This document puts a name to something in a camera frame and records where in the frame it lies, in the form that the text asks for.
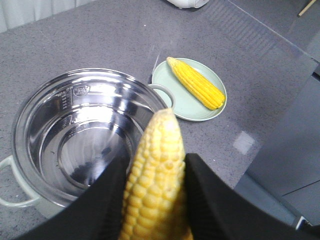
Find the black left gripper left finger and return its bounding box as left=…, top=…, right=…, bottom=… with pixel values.
left=18, top=157, right=128, bottom=240

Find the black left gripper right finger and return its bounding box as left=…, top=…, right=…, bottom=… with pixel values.
left=185, top=153, right=320, bottom=240

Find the yellow corn cob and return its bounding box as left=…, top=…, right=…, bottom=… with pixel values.
left=166, top=56, right=226, bottom=110
left=118, top=108, right=194, bottom=240

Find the grey cabinet door panel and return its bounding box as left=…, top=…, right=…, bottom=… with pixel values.
left=235, top=73, right=320, bottom=228

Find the green electric cooking pot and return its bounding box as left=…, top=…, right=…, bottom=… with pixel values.
left=0, top=68, right=175, bottom=218

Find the light green round plate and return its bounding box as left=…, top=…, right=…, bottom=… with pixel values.
left=151, top=58, right=227, bottom=122

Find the white rice cooker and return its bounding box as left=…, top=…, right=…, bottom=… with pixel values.
left=167, top=0, right=209, bottom=9

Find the grey pleated curtain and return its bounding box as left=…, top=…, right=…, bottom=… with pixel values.
left=0, top=0, right=90, bottom=33

